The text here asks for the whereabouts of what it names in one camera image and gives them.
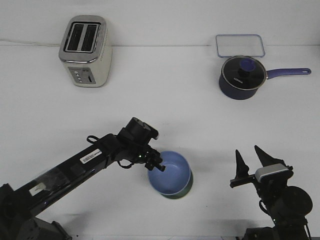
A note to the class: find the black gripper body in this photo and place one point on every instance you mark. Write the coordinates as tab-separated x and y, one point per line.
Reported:
268	186
134	142

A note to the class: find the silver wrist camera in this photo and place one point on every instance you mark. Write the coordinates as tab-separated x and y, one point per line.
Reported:
152	132
269	170

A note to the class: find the cream and chrome toaster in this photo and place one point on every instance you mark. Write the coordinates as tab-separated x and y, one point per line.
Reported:
86	51

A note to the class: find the green bowl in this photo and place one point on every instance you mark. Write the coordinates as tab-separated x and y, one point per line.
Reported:
182	193

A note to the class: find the clear rectangular container lid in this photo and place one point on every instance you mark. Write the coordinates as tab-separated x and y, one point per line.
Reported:
229	45

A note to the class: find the dark blue saucepan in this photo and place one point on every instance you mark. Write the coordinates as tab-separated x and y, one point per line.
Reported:
242	94

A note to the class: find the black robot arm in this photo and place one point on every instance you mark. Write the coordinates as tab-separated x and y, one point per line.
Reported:
19	208
286	205

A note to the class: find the blue bowl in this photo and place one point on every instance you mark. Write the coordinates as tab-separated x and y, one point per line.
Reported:
174	178

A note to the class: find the glass pot lid blue knob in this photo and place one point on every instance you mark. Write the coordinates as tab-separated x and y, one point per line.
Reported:
244	73

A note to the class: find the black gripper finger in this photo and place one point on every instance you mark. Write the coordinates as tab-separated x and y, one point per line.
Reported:
265	158
156	157
150	165
242	170

